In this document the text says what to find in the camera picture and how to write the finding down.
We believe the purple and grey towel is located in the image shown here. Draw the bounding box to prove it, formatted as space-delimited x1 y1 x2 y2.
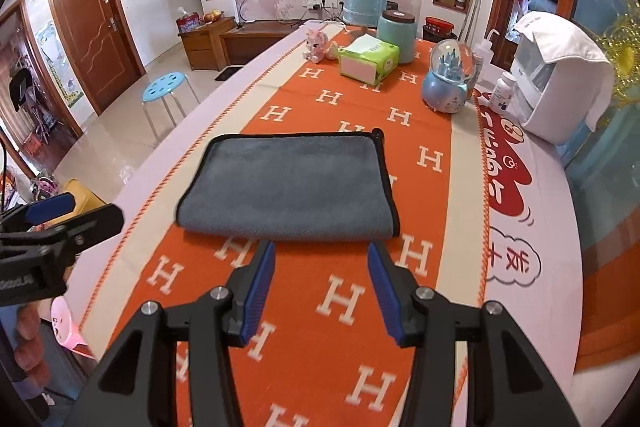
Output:
175 128 400 242

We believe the person's left hand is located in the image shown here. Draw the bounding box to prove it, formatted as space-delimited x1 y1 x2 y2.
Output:
14 303 50 388

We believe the yellow plastic stool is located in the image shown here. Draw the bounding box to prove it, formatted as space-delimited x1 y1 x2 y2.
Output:
50 178 105 225

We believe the blue round stool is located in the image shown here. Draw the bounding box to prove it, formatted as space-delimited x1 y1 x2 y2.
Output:
141 72 200 142

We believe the orange H-pattern table blanket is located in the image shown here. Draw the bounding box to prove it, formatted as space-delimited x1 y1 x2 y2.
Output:
65 31 582 426

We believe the black floor mat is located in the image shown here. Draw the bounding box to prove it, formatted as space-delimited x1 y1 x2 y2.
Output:
216 65 243 82

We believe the wooden TV cabinet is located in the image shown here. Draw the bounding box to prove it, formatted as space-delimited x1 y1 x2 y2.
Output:
179 16 297 70

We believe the brown wooden door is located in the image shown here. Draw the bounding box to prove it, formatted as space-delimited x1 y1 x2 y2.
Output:
48 0 145 114

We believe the red tissue pack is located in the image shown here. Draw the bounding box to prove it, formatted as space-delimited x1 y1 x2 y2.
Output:
176 6 201 34

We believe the fruit plate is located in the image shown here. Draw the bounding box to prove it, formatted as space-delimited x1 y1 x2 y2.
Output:
202 10 224 24

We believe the pink plush toy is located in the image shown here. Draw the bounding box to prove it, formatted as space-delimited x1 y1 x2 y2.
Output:
303 29 340 64

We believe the white medicine bottle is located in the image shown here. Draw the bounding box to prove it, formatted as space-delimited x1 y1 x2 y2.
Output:
488 72 516 112

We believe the white appliance with cloth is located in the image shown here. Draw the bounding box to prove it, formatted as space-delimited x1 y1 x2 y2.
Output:
510 12 615 145

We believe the green tissue box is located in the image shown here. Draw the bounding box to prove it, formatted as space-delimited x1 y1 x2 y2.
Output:
338 35 399 87

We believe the blue snow globe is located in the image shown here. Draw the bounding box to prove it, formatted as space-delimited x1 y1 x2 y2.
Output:
421 39 480 114

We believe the white squeeze bottle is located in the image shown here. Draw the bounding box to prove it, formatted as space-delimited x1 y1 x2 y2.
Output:
472 28 499 80

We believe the teal canister with lid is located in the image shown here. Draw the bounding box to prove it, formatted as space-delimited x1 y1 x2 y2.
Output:
376 10 416 64

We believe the red lidded container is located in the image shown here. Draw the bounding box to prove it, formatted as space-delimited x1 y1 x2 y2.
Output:
423 16 454 40

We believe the white wall power strip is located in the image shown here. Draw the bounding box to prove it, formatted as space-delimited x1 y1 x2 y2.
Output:
302 0 344 11

